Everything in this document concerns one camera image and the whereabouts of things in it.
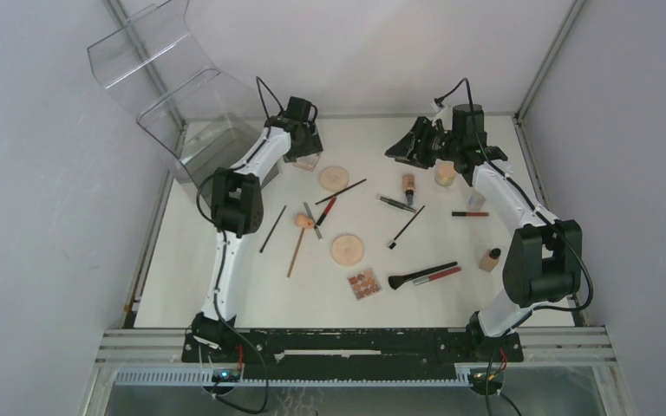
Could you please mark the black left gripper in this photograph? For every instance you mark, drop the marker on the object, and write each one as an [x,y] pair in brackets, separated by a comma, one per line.
[313,145]

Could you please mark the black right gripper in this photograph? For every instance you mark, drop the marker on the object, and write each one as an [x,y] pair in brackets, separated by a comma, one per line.
[406,148]

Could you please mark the small square pink compact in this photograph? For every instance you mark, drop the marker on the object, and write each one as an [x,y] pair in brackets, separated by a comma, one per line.
[308,163]

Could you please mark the clear acrylic makeup organizer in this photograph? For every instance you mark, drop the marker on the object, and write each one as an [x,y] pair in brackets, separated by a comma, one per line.
[197,117]

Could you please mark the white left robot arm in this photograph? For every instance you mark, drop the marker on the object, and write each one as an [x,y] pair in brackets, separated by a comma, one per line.
[231,200]

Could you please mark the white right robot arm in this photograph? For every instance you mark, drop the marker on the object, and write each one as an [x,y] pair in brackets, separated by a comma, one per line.
[543,264]

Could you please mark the cream jar gold lid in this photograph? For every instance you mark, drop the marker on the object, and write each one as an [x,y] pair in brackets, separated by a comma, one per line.
[445,174]

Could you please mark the BB cream tube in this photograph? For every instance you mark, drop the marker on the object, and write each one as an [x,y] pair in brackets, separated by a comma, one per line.
[408,187]

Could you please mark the round beige sponge upper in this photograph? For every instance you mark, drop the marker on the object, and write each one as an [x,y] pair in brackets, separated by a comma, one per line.
[333,178]

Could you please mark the round beige sponge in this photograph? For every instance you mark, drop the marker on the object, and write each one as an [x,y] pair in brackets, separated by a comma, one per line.
[333,178]
[347,250]

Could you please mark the dark concealer stick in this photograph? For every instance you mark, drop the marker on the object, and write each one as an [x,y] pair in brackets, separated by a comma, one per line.
[396,204]

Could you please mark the clear liquid bottle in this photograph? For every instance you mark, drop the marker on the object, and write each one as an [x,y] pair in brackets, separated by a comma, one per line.
[475,201]

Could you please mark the thin black liner brush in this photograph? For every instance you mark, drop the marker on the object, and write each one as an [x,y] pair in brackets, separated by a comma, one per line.
[335,194]

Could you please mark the thin black pencil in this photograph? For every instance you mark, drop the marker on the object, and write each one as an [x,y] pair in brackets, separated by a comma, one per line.
[272,229]

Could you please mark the red lip pencil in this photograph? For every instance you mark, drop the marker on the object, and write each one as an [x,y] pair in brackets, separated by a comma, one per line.
[326,210]

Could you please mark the black brow comb brush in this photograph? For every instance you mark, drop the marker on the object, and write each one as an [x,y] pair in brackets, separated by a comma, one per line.
[393,242]

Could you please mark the grey metallic stick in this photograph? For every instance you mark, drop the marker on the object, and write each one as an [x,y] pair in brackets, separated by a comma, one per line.
[312,222]

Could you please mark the round beige sponge lower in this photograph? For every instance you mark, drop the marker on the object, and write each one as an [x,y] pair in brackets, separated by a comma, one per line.
[347,250]

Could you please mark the red silver lip gloss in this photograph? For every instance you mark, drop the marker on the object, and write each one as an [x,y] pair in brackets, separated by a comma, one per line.
[436,276]

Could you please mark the black powder brush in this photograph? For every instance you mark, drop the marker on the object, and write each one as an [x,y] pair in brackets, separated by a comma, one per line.
[395,282]

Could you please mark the eyeshadow palette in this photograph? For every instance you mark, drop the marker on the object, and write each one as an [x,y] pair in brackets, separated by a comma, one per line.
[364,284]

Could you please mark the wooden handle brush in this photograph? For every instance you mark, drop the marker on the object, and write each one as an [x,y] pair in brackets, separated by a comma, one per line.
[295,252]

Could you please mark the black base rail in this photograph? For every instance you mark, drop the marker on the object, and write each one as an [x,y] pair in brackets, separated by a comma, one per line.
[353,354]

